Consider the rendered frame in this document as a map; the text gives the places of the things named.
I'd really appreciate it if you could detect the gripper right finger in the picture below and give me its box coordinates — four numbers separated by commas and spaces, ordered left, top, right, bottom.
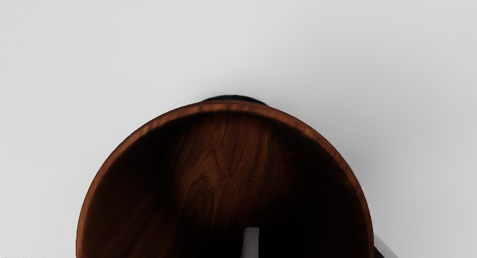
373, 232, 399, 258

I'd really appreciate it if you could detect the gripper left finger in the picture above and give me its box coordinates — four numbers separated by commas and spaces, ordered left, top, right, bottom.
240, 227, 260, 258

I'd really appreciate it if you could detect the brown wooden mug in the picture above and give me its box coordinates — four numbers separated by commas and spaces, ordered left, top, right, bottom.
76, 100, 375, 258

